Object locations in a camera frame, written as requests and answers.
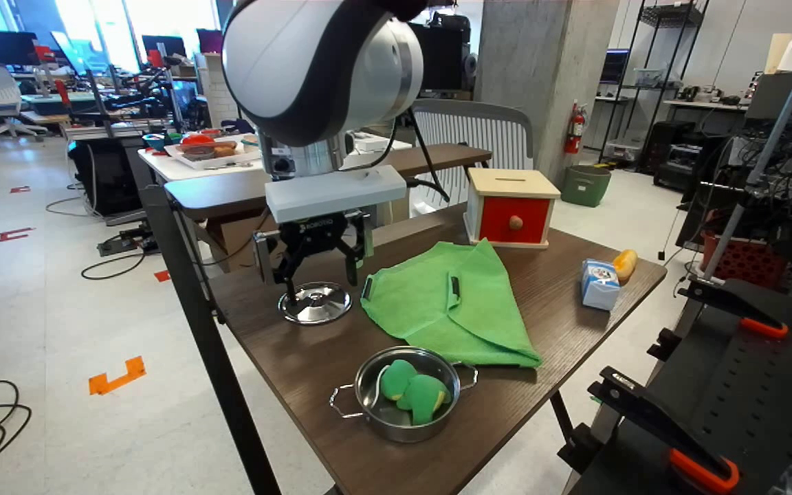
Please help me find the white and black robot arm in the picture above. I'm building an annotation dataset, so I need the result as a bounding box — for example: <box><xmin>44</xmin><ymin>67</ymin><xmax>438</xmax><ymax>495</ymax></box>
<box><xmin>223</xmin><ymin>0</ymin><xmax>425</xmax><ymax>298</ymax></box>

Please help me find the green storage bin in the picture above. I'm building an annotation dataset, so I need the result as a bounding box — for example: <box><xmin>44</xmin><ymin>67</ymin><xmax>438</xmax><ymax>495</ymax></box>
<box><xmin>560</xmin><ymin>164</ymin><xmax>611</xmax><ymax>206</ymax></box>

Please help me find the cardboard box under shelf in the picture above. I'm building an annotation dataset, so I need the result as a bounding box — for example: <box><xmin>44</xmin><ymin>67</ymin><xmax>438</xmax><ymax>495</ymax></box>
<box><xmin>205</xmin><ymin>217</ymin><xmax>271</xmax><ymax>272</ymax></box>

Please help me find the yellow plush toy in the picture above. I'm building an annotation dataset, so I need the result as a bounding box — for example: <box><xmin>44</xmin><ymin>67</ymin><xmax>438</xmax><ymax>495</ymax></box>
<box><xmin>614</xmin><ymin>250</ymin><xmax>637</xmax><ymax>284</ymax></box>

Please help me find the black clamp with orange handle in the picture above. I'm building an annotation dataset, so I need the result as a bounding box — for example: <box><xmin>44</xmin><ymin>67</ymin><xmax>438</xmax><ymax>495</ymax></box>
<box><xmin>587</xmin><ymin>367</ymin><xmax>741</xmax><ymax>495</ymax></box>

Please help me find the round steel pot lid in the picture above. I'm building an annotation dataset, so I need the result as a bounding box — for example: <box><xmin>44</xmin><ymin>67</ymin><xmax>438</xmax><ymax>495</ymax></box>
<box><xmin>278</xmin><ymin>280</ymin><xmax>352</xmax><ymax>328</ymax></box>

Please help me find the black metal shelving rack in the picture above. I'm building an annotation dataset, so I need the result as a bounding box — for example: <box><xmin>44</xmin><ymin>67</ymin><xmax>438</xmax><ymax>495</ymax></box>
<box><xmin>594</xmin><ymin>0</ymin><xmax>708</xmax><ymax>162</ymax></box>

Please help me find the red fire extinguisher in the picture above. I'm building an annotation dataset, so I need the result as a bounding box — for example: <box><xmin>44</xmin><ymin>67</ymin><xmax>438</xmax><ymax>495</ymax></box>
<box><xmin>564</xmin><ymin>101</ymin><xmax>585</xmax><ymax>156</ymax></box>

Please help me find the green plush toy in pot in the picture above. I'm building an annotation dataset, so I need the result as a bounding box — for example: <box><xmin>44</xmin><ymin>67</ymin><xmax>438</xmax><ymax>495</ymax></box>
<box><xmin>378</xmin><ymin>361</ymin><xmax>447</xmax><ymax>423</ymax></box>

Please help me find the wooden box with red drawer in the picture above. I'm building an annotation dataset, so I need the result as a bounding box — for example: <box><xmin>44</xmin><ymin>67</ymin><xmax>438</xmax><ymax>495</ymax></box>
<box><xmin>465</xmin><ymin>167</ymin><xmax>560</xmax><ymax>247</ymax></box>

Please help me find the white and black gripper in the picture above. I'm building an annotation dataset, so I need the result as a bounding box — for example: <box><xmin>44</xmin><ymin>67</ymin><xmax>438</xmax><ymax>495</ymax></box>
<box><xmin>255</xmin><ymin>164</ymin><xmax>407</xmax><ymax>302</ymax></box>

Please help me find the grey mesh office chair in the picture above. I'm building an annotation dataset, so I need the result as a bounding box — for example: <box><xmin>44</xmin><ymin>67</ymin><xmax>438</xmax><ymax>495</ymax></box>
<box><xmin>410</xmin><ymin>98</ymin><xmax>532</xmax><ymax>217</ymax></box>

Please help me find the light blue small carton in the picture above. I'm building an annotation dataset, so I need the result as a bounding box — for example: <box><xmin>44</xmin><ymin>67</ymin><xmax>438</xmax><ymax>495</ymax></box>
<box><xmin>579</xmin><ymin>258</ymin><xmax>620</xmax><ymax>310</ymax></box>

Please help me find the small steel pot with handles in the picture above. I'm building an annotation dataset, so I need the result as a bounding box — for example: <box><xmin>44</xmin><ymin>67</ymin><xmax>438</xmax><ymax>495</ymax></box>
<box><xmin>328</xmin><ymin>347</ymin><xmax>479</xmax><ymax>445</ymax></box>

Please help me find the green microfiber cloth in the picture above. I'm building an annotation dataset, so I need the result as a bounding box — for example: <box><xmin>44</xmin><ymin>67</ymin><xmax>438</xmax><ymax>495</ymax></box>
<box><xmin>359</xmin><ymin>241</ymin><xmax>541</xmax><ymax>369</ymax></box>

